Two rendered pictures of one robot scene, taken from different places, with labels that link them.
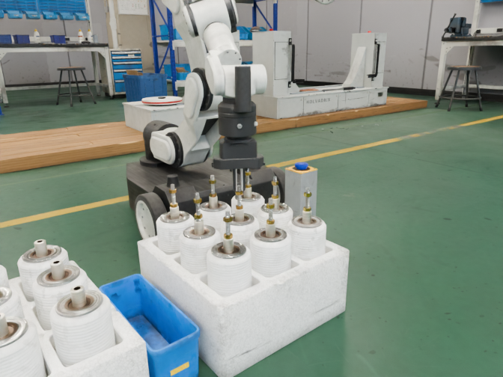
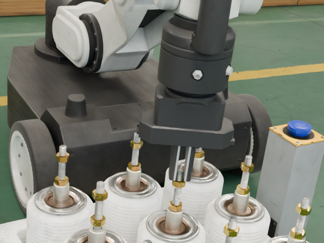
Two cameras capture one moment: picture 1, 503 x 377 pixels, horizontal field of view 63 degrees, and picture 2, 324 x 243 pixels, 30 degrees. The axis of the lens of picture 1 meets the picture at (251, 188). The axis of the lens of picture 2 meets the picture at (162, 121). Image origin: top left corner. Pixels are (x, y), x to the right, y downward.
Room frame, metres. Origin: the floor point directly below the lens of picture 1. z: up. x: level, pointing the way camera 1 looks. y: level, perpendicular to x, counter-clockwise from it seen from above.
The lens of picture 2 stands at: (0.25, 0.01, 0.74)
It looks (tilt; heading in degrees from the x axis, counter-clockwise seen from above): 25 degrees down; 4
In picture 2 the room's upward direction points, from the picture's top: 7 degrees clockwise
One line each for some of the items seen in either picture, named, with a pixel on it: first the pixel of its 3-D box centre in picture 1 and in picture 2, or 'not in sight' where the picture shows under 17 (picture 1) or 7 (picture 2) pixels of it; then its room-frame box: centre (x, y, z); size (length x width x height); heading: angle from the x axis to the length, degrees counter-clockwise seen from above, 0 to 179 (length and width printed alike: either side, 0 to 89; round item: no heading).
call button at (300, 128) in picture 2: (301, 166); (299, 129); (1.19, -0.15, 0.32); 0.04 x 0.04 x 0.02
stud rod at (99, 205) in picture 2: (197, 209); (99, 208); (0.88, 0.12, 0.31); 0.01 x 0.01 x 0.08
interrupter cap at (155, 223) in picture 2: (239, 219); (172, 226); (0.95, 0.03, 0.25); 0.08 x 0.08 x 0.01
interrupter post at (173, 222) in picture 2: (239, 215); (173, 218); (0.95, 0.03, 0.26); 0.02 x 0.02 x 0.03
